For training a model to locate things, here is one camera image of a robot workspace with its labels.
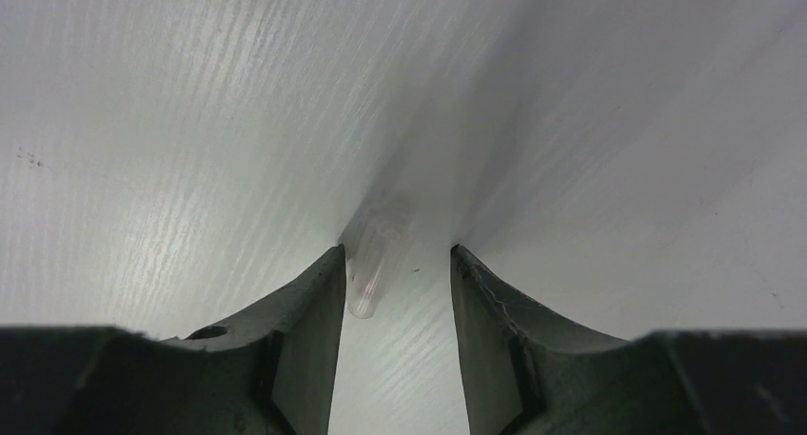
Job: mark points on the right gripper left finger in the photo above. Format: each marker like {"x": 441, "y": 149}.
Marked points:
{"x": 267, "y": 369}

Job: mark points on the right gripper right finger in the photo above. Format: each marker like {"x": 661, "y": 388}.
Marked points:
{"x": 526, "y": 369}

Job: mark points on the clear pen cap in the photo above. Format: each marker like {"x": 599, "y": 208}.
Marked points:
{"x": 376, "y": 254}

